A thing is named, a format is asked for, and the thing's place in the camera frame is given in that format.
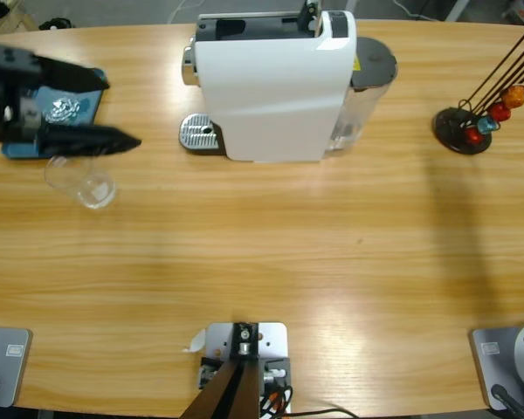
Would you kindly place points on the white mount block dark post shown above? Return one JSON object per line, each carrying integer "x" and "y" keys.
{"x": 270, "y": 338}

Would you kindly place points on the clear water tank dark lid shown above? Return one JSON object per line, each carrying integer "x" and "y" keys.
{"x": 371, "y": 57}

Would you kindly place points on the clear drinking glass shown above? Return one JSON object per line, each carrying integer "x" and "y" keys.
{"x": 94, "y": 192}

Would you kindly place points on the white capsule coffee machine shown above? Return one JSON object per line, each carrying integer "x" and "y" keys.
{"x": 266, "y": 96}

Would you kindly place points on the black capsule holder with rods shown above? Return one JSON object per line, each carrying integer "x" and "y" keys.
{"x": 447, "y": 126}

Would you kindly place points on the grey coffee machine lever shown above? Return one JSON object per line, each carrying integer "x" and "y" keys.
{"x": 308, "y": 15}

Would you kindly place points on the red coffee capsule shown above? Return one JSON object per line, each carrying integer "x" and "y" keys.
{"x": 500, "y": 112}
{"x": 474, "y": 136}

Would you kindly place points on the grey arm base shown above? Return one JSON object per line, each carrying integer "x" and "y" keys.
{"x": 493, "y": 349}
{"x": 8, "y": 349}

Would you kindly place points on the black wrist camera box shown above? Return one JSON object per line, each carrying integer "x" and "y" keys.
{"x": 13, "y": 59}

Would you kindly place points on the blue coffee capsule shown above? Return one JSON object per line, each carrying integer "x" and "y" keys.
{"x": 487, "y": 125}

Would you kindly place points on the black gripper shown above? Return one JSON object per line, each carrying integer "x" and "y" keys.
{"x": 0, "y": 105}

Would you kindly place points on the metal drip tray grate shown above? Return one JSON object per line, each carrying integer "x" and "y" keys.
{"x": 194, "y": 131}

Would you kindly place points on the orange coffee capsule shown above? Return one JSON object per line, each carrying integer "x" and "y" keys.
{"x": 514, "y": 97}

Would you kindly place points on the white paper scrap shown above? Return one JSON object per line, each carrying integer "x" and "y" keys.
{"x": 196, "y": 342}

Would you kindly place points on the teal plastic tray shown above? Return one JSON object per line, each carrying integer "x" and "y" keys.
{"x": 91, "y": 114}

